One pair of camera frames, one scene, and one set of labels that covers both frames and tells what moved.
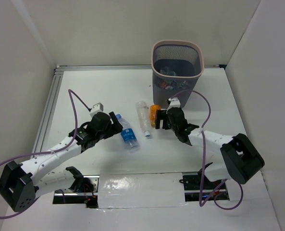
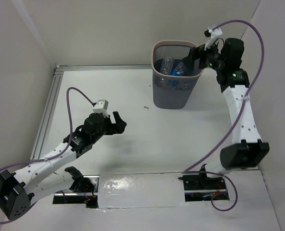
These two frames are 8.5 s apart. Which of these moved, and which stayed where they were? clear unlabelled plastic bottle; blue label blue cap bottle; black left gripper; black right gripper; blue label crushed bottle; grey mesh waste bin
Moved: blue label blue cap bottle; clear unlabelled plastic bottle; black right gripper
Stayed: grey mesh waste bin; blue label crushed bottle; black left gripper
